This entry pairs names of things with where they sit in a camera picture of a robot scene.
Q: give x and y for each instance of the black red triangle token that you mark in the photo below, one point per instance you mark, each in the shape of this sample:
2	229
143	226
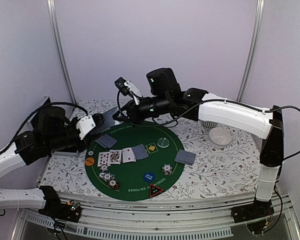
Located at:
154	190

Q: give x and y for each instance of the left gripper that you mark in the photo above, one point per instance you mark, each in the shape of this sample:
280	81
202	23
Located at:
81	148

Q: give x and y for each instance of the front aluminium rail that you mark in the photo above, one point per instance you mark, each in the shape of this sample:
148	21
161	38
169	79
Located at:
158	219

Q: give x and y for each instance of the blue small blind button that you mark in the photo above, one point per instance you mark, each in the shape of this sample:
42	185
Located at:
149	177

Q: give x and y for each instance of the round green poker mat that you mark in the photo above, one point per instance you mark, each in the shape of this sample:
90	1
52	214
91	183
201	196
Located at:
130	175

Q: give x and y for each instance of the striped ceramic cup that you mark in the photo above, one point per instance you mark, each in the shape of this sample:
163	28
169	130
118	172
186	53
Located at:
209	124

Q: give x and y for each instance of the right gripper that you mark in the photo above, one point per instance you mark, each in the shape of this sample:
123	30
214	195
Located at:
134	116

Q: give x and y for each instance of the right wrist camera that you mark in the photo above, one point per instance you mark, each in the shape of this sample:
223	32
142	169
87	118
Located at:
126	87

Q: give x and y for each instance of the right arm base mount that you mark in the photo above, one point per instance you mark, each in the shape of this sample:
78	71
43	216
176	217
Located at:
253	211

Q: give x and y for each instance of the blue-backed card deck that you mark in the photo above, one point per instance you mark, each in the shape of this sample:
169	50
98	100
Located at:
108	121

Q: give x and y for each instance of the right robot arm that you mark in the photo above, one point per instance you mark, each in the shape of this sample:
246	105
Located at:
200	105

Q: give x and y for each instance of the orange big blind button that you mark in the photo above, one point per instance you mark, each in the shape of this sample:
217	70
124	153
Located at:
90	161

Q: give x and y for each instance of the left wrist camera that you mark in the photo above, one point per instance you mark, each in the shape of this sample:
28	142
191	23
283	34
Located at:
87	123

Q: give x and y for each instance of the poker chip stack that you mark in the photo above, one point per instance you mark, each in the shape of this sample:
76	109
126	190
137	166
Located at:
167	169
105	175

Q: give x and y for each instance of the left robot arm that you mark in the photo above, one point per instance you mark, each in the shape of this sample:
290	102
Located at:
10	161

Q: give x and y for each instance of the face-down cards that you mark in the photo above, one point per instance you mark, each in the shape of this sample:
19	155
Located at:
185	157
106	141

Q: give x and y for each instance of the face-up diamonds card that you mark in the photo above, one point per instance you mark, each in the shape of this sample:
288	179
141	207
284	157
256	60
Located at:
103	158

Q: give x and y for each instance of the aluminium frame post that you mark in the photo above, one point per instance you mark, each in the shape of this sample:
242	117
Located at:
258	18
52	13

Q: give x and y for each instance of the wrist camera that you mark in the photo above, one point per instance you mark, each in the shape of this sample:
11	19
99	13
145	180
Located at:
87	123
126	87

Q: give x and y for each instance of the white bowl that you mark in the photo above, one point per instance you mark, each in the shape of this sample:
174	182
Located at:
219	137

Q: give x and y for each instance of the left aluminium frame post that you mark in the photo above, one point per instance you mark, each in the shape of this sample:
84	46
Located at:
52	13

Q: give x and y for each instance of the clear dealer button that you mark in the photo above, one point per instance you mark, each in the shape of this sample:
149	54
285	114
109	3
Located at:
163	142

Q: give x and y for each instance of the right aluminium frame post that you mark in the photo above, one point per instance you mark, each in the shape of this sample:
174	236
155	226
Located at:
258	18

